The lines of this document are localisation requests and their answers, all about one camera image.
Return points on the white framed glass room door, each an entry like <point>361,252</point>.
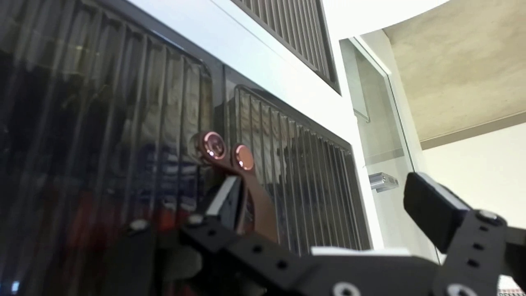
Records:
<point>378,109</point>

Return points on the dark translucent cabinet door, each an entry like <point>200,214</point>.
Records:
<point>312,186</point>
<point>296,34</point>
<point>82,137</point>

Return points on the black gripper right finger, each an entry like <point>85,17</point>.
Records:
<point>432,208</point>

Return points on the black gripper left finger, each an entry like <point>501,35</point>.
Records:
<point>223,206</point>

